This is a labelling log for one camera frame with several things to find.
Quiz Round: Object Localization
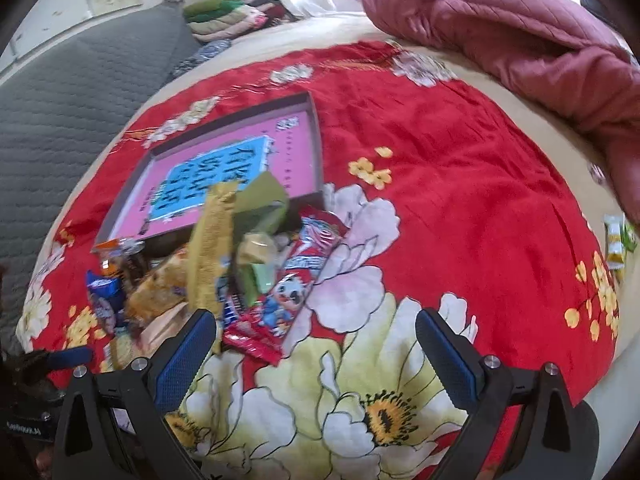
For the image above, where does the pink quilted blanket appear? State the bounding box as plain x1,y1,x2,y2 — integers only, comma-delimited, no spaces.
361,0,639,221

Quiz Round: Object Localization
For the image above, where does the grey quilted headboard cover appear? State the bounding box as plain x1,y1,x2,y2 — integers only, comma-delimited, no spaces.
1,0,198,354

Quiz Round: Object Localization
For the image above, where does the red cartoon snack packet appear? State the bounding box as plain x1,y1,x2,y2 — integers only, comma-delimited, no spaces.
222,206,347,365

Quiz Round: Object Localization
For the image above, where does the dark blue wafer packet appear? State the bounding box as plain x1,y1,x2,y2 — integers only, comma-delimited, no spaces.
216,276,246,328

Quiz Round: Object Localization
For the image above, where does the red floral bedspread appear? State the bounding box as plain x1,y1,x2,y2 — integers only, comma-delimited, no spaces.
16,42,620,479

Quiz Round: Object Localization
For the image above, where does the golden cake packet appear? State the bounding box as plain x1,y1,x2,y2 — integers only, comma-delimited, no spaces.
125,245,189,325

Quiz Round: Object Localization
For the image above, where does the dark blue patterned cloth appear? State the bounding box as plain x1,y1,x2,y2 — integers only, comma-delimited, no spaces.
169,39,232,80

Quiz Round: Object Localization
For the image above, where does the grey cardboard tray box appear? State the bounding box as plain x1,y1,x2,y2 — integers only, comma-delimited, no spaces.
94,92,324,256

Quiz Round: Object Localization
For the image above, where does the small yellow green packet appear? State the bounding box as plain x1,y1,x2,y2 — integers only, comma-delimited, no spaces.
603,214,638,271

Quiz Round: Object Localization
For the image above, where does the blue cookie packet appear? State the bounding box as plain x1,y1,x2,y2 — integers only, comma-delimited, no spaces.
86,271,126,335

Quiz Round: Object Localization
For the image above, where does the green snack packet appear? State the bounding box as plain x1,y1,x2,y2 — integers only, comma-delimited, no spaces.
232,171,290,307

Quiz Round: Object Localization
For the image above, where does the orange clear pastry packet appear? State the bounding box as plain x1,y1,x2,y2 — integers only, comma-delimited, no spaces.
91,237,148,286

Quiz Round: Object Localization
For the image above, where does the stack of folded clothes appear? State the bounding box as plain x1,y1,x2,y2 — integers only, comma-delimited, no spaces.
183,0,297,44

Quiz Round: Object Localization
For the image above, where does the yellow snack packet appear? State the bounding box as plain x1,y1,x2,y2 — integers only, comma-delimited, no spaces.
186,181,238,318

